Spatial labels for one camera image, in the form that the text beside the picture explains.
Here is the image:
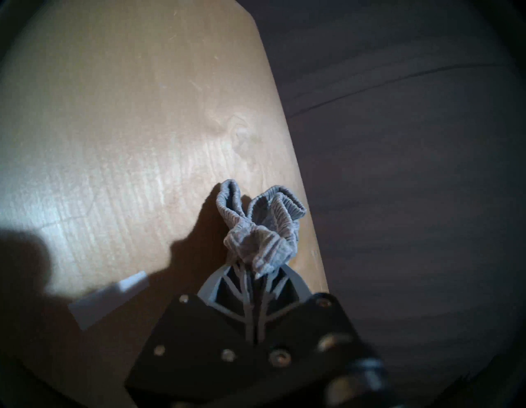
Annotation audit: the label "grey pants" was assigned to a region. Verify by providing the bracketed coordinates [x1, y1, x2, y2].
[216, 179, 307, 280]

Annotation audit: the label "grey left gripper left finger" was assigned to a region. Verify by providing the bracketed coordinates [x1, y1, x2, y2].
[197, 263, 252, 342]

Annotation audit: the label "white tape strip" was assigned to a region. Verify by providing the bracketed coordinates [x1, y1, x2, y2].
[68, 271, 150, 330]

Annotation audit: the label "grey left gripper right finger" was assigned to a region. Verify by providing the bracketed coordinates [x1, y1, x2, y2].
[257, 265, 313, 342]

